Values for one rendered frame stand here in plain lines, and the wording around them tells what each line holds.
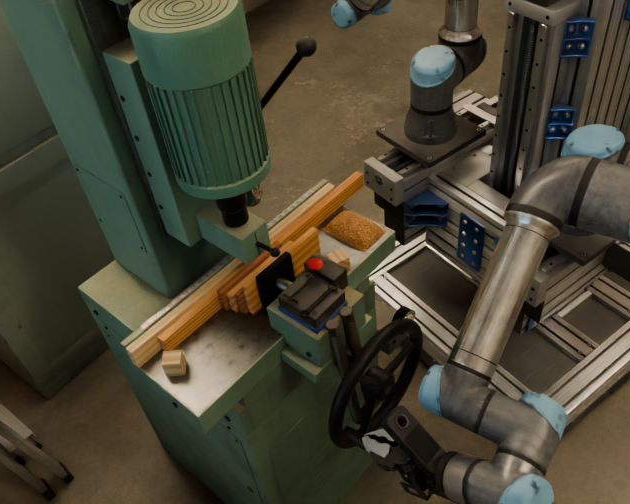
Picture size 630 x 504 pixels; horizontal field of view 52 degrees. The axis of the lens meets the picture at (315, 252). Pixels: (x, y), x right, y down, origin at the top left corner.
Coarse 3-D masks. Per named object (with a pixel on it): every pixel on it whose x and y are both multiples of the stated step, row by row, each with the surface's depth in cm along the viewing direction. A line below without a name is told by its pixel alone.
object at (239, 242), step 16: (208, 208) 131; (208, 224) 129; (224, 224) 127; (256, 224) 126; (208, 240) 134; (224, 240) 128; (240, 240) 123; (256, 240) 127; (240, 256) 128; (256, 256) 129
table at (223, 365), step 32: (320, 224) 149; (352, 256) 141; (384, 256) 147; (224, 320) 132; (256, 320) 131; (160, 352) 128; (192, 352) 127; (224, 352) 126; (256, 352) 125; (288, 352) 128; (160, 384) 122; (192, 384) 121; (224, 384) 121; (192, 416) 119
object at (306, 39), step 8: (304, 40) 103; (312, 40) 103; (296, 48) 104; (304, 48) 103; (312, 48) 104; (296, 56) 107; (304, 56) 105; (288, 64) 110; (296, 64) 109; (288, 72) 111; (280, 80) 114; (272, 88) 116; (264, 96) 120; (272, 96) 119; (264, 104) 121
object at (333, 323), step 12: (348, 312) 121; (336, 324) 119; (348, 324) 123; (336, 336) 120; (348, 336) 126; (336, 348) 123; (360, 348) 129; (336, 360) 126; (360, 384) 139; (360, 420) 142
